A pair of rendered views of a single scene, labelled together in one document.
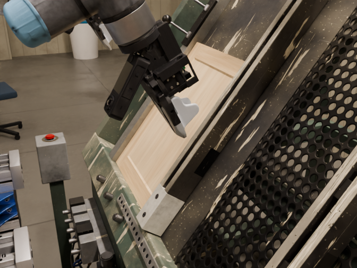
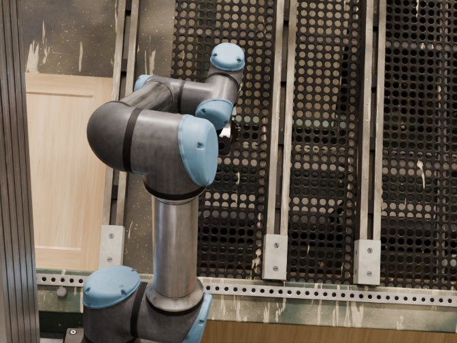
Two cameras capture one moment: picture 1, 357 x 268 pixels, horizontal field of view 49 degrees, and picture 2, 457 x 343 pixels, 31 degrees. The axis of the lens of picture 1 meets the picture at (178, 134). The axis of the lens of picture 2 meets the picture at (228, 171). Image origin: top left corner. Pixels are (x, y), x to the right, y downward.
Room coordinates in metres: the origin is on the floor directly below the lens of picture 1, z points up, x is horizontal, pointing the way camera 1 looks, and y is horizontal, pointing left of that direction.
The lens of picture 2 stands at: (0.03, 1.74, 2.28)
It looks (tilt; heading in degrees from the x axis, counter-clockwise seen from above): 29 degrees down; 289
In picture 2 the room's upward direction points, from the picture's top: 5 degrees clockwise
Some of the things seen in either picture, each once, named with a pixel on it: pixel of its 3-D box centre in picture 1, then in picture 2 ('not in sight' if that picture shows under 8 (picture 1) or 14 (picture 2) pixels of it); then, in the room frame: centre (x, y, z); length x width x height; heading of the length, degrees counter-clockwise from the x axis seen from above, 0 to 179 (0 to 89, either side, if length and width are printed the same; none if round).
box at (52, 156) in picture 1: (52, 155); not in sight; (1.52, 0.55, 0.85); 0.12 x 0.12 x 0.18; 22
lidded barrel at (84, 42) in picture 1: (84, 38); not in sight; (7.50, 1.79, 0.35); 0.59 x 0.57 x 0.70; 23
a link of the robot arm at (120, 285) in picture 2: not in sight; (114, 303); (0.68, 0.54, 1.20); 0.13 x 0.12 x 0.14; 10
